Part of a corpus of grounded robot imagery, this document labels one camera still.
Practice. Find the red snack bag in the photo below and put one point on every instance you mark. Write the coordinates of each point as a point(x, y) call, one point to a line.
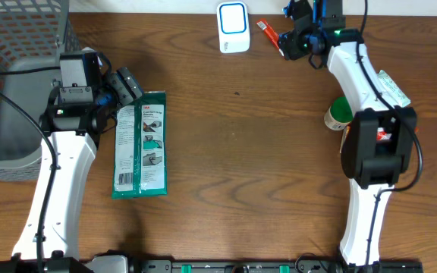
point(384, 136)

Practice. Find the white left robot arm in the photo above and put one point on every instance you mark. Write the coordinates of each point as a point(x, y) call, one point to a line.
point(76, 114)

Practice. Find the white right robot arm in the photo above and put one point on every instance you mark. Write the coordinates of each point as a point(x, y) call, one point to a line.
point(381, 153)

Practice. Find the green lid white jar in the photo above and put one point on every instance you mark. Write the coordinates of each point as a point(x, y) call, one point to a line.
point(338, 115)

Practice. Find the red Nescafe stick sachet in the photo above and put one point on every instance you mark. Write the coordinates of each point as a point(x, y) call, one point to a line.
point(270, 33)

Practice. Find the white barcode scanner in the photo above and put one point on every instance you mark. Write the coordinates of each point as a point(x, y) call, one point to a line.
point(233, 27)

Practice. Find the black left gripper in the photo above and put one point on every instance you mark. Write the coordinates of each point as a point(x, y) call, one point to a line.
point(124, 95)

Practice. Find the grey plastic mesh basket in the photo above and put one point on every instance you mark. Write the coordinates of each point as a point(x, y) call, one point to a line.
point(33, 34)

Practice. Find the orange small box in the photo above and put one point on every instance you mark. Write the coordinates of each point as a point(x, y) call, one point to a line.
point(344, 137)

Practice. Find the mint green wipes pack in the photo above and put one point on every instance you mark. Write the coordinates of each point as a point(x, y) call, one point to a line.
point(392, 88)

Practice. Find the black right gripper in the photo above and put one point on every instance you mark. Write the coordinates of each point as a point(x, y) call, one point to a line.
point(289, 42)

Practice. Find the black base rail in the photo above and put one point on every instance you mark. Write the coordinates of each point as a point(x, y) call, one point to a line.
point(241, 266)

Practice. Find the green white gloves package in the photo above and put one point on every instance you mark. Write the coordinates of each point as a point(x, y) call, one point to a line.
point(140, 156)

